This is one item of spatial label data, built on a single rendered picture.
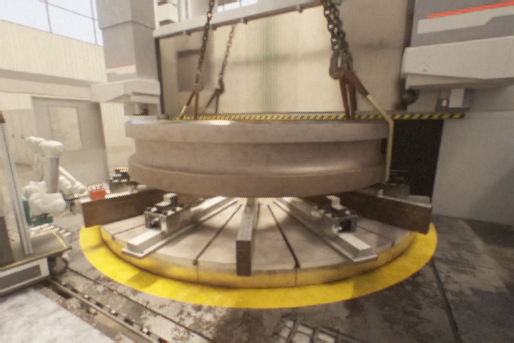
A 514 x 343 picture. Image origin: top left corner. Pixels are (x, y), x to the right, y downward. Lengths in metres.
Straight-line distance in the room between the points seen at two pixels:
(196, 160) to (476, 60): 3.33
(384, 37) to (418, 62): 2.12
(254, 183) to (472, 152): 4.07
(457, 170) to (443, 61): 2.59
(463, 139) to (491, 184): 0.90
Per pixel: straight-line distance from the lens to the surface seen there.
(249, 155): 2.96
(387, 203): 3.92
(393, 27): 5.67
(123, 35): 6.98
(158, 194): 4.27
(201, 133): 2.96
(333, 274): 3.05
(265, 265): 2.70
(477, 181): 5.79
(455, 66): 3.63
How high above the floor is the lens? 1.76
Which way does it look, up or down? 12 degrees down
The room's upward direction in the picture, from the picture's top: straight up
